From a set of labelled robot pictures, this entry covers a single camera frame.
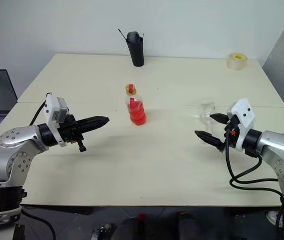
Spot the black tapered cup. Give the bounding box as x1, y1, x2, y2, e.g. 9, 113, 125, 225
126, 37, 145, 68

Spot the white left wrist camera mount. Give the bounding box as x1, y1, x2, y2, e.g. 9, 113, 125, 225
43, 92, 69, 148

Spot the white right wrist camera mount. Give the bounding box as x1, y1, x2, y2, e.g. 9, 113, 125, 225
228, 98, 255, 151

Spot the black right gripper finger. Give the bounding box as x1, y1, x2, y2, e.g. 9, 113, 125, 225
210, 113, 230, 124
194, 130, 225, 152

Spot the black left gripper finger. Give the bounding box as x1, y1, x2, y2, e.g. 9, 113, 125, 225
76, 116, 110, 128
77, 122, 107, 135

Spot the translucent tape roll yellow core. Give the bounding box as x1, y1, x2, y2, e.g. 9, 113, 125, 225
226, 52, 248, 71

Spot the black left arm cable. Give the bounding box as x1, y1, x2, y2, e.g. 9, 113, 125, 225
29, 99, 48, 126

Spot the black robot body cable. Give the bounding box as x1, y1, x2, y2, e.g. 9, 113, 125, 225
21, 206, 57, 240

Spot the clear drinking glass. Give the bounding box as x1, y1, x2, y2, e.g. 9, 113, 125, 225
198, 99, 217, 145

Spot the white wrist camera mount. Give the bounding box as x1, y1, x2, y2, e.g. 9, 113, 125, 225
43, 92, 69, 148
228, 98, 255, 151

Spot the bottle with red liquid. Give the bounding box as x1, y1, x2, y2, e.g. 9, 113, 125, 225
124, 84, 147, 128

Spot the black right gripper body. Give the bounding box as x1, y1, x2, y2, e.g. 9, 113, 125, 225
223, 112, 240, 149

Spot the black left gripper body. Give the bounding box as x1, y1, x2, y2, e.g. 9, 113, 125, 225
58, 113, 87, 153

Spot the black rounded object in cup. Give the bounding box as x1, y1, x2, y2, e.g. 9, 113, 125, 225
127, 31, 141, 44

